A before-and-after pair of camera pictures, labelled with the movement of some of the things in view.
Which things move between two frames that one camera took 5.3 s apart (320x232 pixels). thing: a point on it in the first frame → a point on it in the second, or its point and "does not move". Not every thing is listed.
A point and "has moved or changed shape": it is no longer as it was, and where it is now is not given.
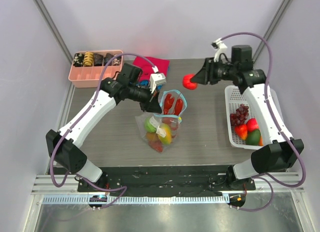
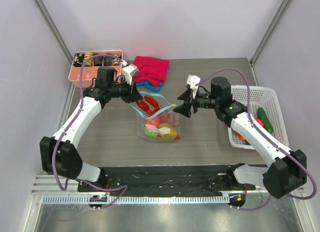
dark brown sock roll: x=98 y=60 does not move
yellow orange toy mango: x=166 y=140 has moved or changed shape
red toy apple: x=186 y=82 has moved or changed shape
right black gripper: x=209 y=71 → x=191 y=103
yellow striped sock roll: x=88 y=59 does not move
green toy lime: x=148 y=126 → x=150 y=134
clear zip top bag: x=158 y=131 has moved or changed shape
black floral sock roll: x=78 y=60 does not move
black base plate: x=162 y=180 does not move
